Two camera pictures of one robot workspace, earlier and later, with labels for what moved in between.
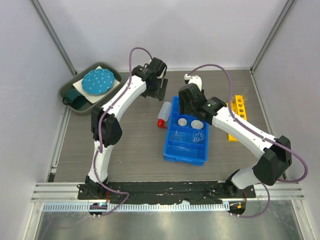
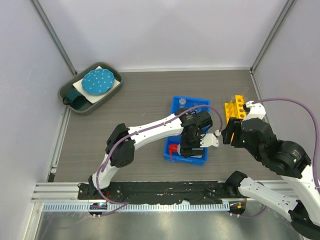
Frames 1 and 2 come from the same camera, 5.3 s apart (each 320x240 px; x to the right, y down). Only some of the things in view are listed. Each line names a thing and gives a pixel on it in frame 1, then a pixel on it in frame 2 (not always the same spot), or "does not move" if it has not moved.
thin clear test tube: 245,92 does not move
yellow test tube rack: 238,107 does not move
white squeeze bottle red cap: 164,113 → 174,148
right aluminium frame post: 290,5 does not move
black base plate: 213,190 does not move
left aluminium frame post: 39,10 does not move
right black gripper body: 185,108 → 237,139
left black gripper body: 156,91 → 191,142
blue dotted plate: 98,82 does not move
